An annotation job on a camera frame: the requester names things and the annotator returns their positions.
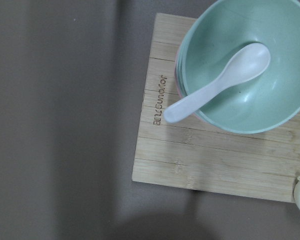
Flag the white ceramic spoon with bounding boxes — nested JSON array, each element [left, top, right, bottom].
[[163, 43, 271, 123]]

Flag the wooden cutting board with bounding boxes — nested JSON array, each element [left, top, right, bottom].
[[132, 13, 300, 203]]

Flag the stacked green bowls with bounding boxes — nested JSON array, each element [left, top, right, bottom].
[[175, 0, 300, 134]]

